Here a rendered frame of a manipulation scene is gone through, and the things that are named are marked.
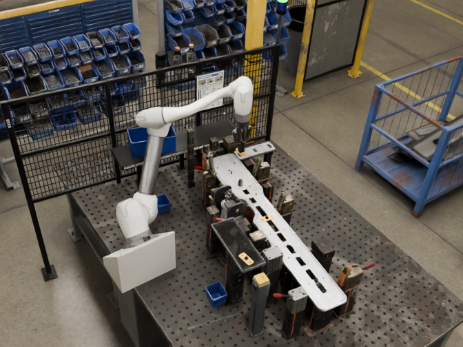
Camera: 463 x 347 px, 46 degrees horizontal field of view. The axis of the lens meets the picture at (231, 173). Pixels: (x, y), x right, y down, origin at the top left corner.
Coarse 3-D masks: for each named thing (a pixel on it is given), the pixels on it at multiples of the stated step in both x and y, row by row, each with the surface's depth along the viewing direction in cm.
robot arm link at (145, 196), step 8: (160, 128) 332; (168, 128) 337; (152, 136) 335; (160, 136) 335; (152, 144) 335; (160, 144) 337; (152, 152) 336; (160, 152) 339; (144, 160) 339; (152, 160) 337; (144, 168) 338; (152, 168) 338; (144, 176) 338; (152, 176) 339; (144, 184) 339; (152, 184) 340; (136, 192) 343; (144, 192) 339; (152, 192) 341; (144, 200) 337; (152, 200) 340; (152, 208) 340; (152, 216) 341
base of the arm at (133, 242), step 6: (138, 234) 320; (144, 234) 321; (150, 234) 325; (156, 234) 324; (126, 240) 324; (132, 240) 320; (138, 240) 319; (144, 240) 318; (126, 246) 325; (132, 246) 315
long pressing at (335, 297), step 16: (208, 160) 368; (224, 160) 370; (224, 176) 357; (240, 176) 358; (240, 192) 346; (256, 192) 346; (272, 208) 336; (256, 224) 324; (288, 224) 326; (272, 240) 315; (288, 240) 316; (288, 256) 306; (304, 256) 307; (304, 272) 298; (320, 272) 299; (304, 288) 289; (336, 288) 290; (320, 304) 282; (336, 304) 283
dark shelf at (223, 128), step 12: (228, 120) 401; (180, 132) 387; (204, 132) 388; (216, 132) 389; (228, 132) 390; (180, 144) 377; (204, 144) 378; (120, 156) 363; (168, 156) 369; (120, 168) 358
